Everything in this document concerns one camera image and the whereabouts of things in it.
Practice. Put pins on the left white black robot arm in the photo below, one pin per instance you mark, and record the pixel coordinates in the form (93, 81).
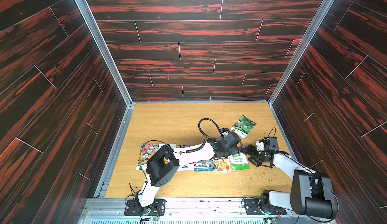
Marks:
(163, 165)

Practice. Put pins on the pink aster seed packet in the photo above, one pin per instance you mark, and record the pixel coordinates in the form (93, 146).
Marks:
(188, 167)

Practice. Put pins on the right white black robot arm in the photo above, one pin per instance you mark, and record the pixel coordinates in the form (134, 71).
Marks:
(311, 193)

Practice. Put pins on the green magenta seed packet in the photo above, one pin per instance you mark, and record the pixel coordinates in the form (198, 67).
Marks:
(239, 162)

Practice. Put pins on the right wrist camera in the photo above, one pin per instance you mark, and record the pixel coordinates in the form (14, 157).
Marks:
(260, 145)

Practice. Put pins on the pink striped shop seed packet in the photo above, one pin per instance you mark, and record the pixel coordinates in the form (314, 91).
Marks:
(222, 166)

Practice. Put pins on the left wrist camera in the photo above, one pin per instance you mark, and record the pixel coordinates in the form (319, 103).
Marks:
(224, 132)

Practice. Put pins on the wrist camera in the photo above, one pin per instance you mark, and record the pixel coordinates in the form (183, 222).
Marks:
(224, 132)
(260, 145)

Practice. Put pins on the multicolour flower seed packet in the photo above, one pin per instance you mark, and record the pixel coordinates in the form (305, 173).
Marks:
(146, 152)

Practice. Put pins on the front aluminium rail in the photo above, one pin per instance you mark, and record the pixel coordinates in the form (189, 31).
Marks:
(185, 211)

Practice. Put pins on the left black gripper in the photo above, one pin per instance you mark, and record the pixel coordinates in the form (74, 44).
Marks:
(235, 150)

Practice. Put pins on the purple flower seed packet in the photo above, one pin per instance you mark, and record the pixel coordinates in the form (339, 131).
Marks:
(204, 166)

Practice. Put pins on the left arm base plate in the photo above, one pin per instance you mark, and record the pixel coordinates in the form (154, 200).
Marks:
(156, 209)

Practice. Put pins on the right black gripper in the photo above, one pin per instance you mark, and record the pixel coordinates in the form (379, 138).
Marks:
(257, 154)

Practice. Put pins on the dark green leaf seed packet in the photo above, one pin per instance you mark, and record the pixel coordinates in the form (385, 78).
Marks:
(243, 126)

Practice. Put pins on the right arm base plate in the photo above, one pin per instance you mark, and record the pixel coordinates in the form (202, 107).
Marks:
(255, 207)

